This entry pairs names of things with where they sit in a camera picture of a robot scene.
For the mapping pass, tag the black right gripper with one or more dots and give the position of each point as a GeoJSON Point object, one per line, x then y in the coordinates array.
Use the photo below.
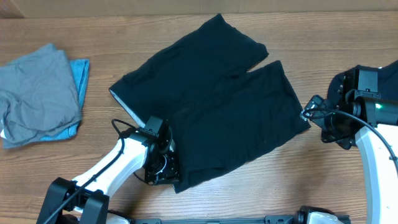
{"type": "Point", "coordinates": [333, 128]}

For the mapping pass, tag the grey folded garment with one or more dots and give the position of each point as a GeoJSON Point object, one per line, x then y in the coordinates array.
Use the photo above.
{"type": "Point", "coordinates": [39, 97]}

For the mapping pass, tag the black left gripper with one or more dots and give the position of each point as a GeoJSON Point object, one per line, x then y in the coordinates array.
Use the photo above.
{"type": "Point", "coordinates": [172, 175]}

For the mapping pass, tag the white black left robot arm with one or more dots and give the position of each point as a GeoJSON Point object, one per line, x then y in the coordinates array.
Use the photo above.
{"type": "Point", "coordinates": [85, 199]}

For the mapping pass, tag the blue folded garment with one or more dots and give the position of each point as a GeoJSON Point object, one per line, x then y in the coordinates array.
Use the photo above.
{"type": "Point", "coordinates": [80, 71]}

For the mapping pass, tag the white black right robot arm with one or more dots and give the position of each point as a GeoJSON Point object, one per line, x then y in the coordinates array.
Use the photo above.
{"type": "Point", "coordinates": [362, 118]}

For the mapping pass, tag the black shorts with patterned waistband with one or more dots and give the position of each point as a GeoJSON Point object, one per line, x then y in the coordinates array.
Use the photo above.
{"type": "Point", "coordinates": [224, 110]}

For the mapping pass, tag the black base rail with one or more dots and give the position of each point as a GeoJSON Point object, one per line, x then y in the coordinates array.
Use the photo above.
{"type": "Point", "coordinates": [268, 219]}

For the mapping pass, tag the dark navy t-shirt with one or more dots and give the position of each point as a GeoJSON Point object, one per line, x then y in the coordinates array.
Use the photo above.
{"type": "Point", "coordinates": [387, 82]}

